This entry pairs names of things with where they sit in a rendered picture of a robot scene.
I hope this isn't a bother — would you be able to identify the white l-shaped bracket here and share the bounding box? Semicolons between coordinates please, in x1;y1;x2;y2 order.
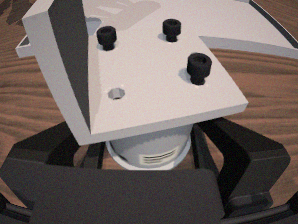
22;0;248;146

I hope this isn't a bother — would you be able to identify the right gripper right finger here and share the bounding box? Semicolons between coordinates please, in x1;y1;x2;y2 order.
190;117;291;207

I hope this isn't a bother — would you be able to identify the black screw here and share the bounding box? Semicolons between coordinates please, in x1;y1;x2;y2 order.
96;26;117;51
163;19;181;43
187;53;212;86

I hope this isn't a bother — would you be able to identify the white shallow tray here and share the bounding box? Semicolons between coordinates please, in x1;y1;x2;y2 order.
82;0;298;59

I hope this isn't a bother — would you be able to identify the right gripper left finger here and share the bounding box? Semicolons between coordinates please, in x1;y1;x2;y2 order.
6;121;106;169

